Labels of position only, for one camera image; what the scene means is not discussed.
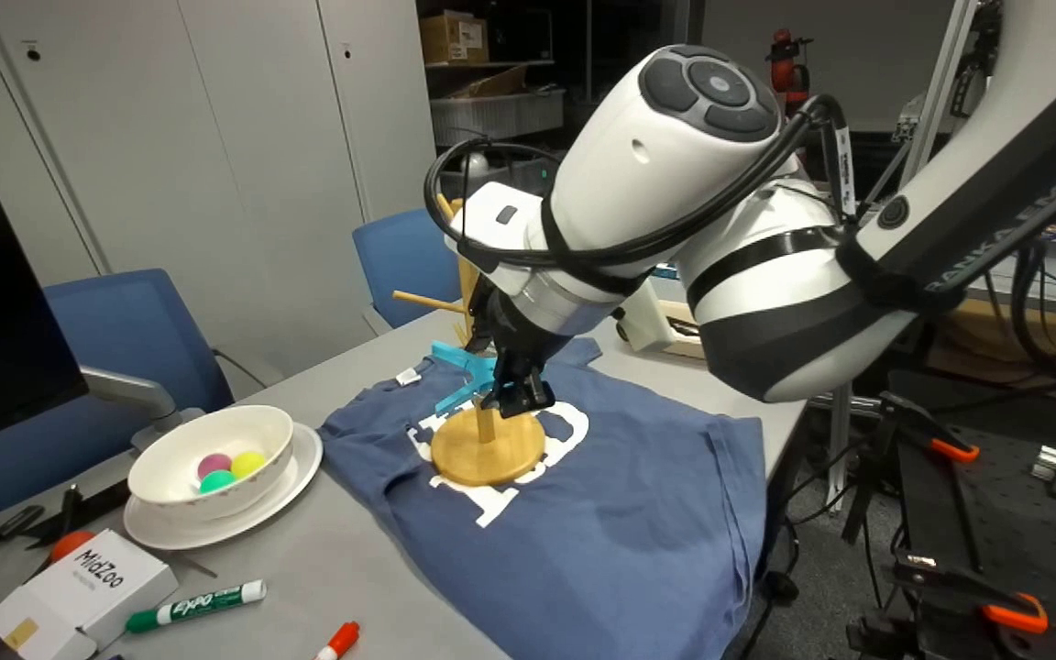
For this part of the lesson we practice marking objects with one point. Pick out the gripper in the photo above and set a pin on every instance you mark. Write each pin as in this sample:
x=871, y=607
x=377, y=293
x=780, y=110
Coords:
x=514, y=335

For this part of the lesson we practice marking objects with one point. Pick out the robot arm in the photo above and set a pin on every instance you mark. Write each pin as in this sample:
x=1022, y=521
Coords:
x=675, y=156

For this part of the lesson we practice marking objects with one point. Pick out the wooden rack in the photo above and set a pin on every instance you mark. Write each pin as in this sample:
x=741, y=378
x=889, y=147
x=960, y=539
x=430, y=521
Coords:
x=487, y=451

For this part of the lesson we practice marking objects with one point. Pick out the beige device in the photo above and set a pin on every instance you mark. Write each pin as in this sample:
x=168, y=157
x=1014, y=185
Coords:
x=652, y=321

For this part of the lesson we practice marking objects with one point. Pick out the blue t-shirt with white print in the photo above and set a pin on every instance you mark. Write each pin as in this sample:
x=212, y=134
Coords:
x=601, y=532

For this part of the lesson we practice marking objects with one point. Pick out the blue office chair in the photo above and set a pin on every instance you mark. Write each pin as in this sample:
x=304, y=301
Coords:
x=134, y=330
x=404, y=261

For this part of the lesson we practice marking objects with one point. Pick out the white plate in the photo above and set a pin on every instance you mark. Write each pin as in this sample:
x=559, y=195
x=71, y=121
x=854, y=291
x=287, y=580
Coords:
x=294, y=467

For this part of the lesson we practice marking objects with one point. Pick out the white plastic basket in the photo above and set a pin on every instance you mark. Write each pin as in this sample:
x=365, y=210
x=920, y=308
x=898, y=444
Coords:
x=491, y=117

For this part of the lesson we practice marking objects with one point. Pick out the yellow ball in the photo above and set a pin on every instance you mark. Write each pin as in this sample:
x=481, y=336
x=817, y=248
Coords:
x=249, y=463

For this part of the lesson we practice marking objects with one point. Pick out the red marker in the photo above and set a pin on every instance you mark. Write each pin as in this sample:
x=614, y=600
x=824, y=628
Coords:
x=338, y=642

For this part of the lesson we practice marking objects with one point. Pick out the pink ball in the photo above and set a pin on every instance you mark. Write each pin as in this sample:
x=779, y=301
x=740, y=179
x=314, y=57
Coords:
x=214, y=464

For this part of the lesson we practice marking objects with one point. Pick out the green ball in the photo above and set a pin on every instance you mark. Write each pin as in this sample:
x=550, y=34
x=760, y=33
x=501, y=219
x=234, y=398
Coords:
x=216, y=482

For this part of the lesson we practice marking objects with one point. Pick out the brown cardboard box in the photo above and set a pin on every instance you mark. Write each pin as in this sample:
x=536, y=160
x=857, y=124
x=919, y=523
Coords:
x=452, y=38

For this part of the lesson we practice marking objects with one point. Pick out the white bowl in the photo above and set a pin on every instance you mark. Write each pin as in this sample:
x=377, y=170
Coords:
x=170, y=472

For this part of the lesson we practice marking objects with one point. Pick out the green marker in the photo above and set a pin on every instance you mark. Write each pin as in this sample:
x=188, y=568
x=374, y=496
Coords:
x=198, y=606

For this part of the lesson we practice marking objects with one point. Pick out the white cabinet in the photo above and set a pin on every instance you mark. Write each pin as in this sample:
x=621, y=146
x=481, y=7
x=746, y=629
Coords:
x=198, y=165

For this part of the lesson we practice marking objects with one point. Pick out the red fire extinguisher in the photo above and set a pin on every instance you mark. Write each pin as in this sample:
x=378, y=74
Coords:
x=792, y=73

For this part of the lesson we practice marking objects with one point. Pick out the orange ball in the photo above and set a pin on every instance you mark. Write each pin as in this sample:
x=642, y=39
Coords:
x=70, y=544

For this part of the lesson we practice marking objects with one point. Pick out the white cardboard box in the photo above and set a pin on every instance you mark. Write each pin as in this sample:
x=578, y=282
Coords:
x=79, y=591

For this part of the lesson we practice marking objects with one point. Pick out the aluminium profile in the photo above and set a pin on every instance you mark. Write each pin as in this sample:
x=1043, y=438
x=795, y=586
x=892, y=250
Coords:
x=936, y=92

